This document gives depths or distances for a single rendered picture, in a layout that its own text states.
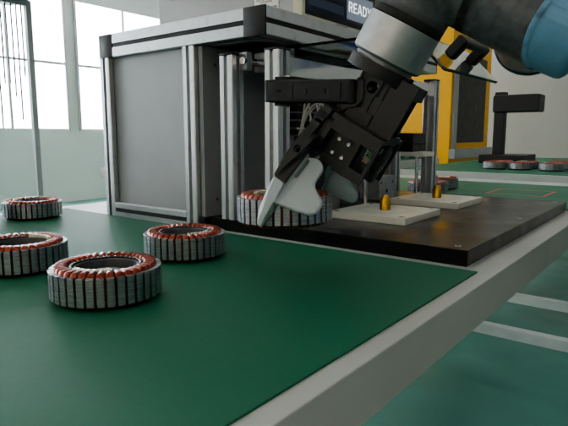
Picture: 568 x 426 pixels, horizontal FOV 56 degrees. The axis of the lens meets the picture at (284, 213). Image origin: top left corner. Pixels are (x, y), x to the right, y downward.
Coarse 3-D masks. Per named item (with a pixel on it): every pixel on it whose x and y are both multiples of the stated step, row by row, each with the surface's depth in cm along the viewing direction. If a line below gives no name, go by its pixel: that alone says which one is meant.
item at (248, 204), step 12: (252, 192) 64; (264, 192) 64; (324, 192) 61; (240, 204) 60; (252, 204) 58; (324, 204) 59; (240, 216) 60; (252, 216) 59; (276, 216) 57; (288, 216) 57; (300, 216) 58; (312, 216) 58; (324, 216) 59; (264, 228) 59
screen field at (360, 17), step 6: (348, 0) 105; (354, 0) 106; (360, 0) 108; (366, 0) 110; (348, 6) 105; (354, 6) 107; (360, 6) 108; (366, 6) 110; (372, 6) 112; (348, 12) 105; (354, 12) 107; (360, 12) 108; (366, 12) 110; (348, 18) 105; (354, 18) 107; (360, 18) 109; (366, 18) 111
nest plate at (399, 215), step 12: (372, 204) 105; (336, 216) 95; (348, 216) 93; (360, 216) 92; (372, 216) 90; (384, 216) 89; (396, 216) 88; (408, 216) 88; (420, 216) 91; (432, 216) 95
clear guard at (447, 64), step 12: (300, 48) 89; (312, 48) 89; (324, 48) 89; (336, 48) 89; (348, 48) 89; (444, 48) 83; (312, 60) 103; (324, 60) 103; (336, 60) 103; (444, 60) 76; (456, 60) 82; (456, 72) 77; (468, 72) 81; (480, 72) 88
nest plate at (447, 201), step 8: (392, 200) 114; (400, 200) 113; (408, 200) 112; (416, 200) 111; (424, 200) 110; (432, 200) 110; (440, 200) 110; (448, 200) 110; (456, 200) 110; (464, 200) 110; (472, 200) 112; (480, 200) 116; (448, 208) 107; (456, 208) 106
